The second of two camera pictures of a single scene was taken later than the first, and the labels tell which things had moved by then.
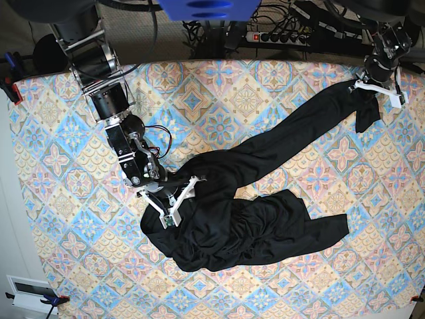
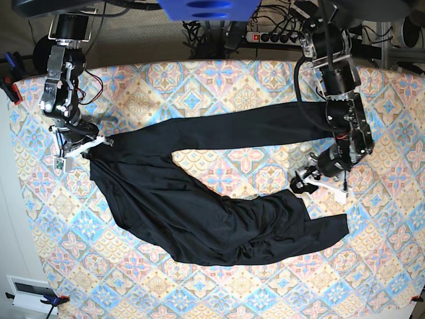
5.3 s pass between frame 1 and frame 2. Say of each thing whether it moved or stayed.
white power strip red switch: stayed
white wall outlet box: stayed
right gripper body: moved
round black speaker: stayed
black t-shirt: moved
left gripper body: moved
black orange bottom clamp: stayed
